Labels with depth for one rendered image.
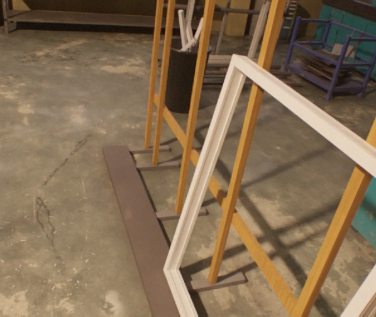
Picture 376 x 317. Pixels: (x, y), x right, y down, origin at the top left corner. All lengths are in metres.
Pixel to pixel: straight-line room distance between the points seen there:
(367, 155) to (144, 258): 1.77
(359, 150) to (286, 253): 1.88
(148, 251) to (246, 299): 0.70
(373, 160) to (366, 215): 2.12
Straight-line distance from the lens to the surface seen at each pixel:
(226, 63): 6.46
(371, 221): 3.28
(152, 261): 2.63
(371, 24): 8.03
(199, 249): 2.84
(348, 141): 1.27
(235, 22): 9.05
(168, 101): 4.73
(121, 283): 2.56
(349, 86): 6.57
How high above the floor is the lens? 1.95
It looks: 31 degrees down
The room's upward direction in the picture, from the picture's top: 8 degrees clockwise
